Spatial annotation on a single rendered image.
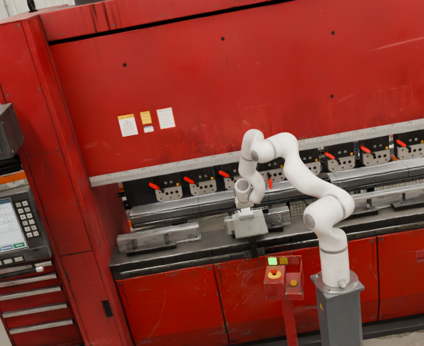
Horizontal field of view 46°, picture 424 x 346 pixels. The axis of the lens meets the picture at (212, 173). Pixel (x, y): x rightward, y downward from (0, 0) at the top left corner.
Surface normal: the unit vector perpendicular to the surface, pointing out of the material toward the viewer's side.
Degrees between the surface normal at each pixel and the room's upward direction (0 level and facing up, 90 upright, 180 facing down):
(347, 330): 90
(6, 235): 90
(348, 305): 90
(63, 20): 90
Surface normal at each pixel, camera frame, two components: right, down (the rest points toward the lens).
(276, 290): -0.20, 0.42
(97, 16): 0.04, 0.39
